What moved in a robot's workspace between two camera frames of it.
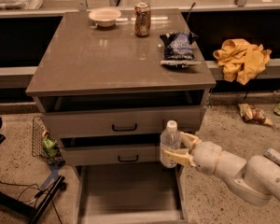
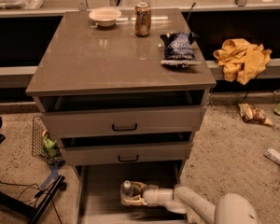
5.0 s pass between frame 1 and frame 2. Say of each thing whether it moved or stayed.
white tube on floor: stayed
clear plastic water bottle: moved
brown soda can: stayed
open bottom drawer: stayed
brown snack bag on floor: stayed
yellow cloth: stayed
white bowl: stayed
